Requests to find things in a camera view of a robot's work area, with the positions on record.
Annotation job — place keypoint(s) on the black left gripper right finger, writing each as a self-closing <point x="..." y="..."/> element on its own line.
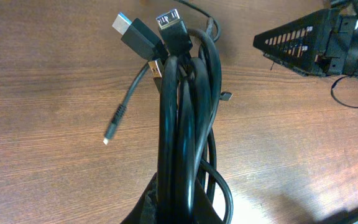
<point x="203" y="211"/>

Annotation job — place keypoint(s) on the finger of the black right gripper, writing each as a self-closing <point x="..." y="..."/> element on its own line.
<point x="296" y="44"/>

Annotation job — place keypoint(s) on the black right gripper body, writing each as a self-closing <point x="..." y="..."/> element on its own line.
<point x="340" y="55"/>

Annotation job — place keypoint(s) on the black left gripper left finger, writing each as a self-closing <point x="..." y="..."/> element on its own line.
<point x="145" y="210"/>

